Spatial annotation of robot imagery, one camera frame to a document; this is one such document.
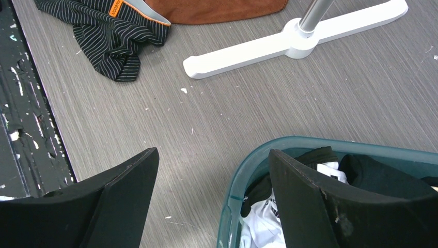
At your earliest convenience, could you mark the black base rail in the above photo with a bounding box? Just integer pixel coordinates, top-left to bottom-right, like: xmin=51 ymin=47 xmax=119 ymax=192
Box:
xmin=1 ymin=1 xmax=77 ymax=201

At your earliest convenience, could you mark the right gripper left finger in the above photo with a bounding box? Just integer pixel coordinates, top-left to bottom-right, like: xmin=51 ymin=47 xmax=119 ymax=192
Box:
xmin=1 ymin=147 xmax=160 ymax=247

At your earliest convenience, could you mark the white garment rack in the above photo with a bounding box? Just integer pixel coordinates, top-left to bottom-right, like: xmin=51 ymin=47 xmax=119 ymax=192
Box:
xmin=183 ymin=0 xmax=409 ymax=79

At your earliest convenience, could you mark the black garment in basket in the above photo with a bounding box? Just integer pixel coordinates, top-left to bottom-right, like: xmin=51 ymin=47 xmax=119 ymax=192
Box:
xmin=239 ymin=146 xmax=438 ymax=219

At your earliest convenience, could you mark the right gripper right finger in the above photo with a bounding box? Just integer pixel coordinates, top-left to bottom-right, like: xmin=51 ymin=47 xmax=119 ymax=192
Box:
xmin=269 ymin=149 xmax=437 ymax=247

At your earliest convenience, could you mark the white black printed garment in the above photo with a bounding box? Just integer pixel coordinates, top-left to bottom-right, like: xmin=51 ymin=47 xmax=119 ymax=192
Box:
xmin=239 ymin=161 xmax=350 ymax=248

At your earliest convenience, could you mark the brown towel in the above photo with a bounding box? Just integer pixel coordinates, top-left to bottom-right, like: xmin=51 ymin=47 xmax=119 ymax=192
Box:
xmin=145 ymin=0 xmax=288 ymax=25

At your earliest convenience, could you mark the teal laundry basket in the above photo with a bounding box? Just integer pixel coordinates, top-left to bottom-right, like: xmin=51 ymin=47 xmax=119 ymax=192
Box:
xmin=216 ymin=136 xmax=437 ymax=247

